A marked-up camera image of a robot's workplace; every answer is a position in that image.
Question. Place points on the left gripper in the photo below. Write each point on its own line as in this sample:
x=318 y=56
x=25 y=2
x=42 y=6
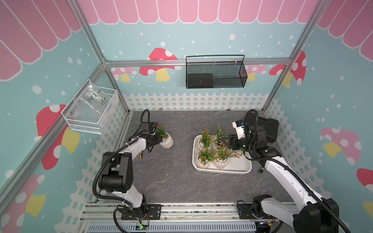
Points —
x=159 y=139

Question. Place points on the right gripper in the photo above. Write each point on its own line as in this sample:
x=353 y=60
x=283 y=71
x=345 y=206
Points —
x=233 y=138

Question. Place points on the pot pink flowers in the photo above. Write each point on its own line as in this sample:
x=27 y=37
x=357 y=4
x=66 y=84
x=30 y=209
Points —
x=221 y=136

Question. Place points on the ribbed pot plant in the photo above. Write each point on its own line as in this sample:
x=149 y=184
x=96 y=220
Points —
x=222 y=155

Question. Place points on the white rectangular storage tray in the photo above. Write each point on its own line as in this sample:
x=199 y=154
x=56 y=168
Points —
x=239 y=166

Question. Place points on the ribbed pot orange flowers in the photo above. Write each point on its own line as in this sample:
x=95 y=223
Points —
x=206 y=140

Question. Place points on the twine pot orange flowers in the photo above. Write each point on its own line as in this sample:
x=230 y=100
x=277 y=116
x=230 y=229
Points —
x=205 y=157

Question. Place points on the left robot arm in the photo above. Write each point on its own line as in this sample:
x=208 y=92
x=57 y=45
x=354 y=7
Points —
x=114 y=179

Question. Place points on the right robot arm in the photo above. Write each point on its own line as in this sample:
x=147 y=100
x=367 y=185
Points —
x=313 y=213

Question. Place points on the black box in basket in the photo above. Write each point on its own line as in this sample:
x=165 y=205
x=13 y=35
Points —
x=199 y=80

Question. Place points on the black plastic tool case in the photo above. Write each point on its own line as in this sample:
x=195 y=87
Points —
x=270 y=126

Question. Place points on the plastic bag with writing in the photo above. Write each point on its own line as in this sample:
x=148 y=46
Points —
x=91 y=103

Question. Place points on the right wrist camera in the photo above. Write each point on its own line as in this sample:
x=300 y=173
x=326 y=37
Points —
x=240 y=128

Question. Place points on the clear wire wall basket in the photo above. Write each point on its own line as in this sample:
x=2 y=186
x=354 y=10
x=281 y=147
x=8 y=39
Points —
x=94 y=128

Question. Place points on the black wire mesh basket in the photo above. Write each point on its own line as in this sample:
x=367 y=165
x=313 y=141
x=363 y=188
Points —
x=228 y=70

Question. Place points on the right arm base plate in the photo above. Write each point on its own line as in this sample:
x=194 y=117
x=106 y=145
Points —
x=245 y=211

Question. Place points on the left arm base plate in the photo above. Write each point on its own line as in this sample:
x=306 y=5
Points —
x=151 y=212

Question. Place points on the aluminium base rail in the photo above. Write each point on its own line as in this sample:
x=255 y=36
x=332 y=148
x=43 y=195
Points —
x=218 y=217

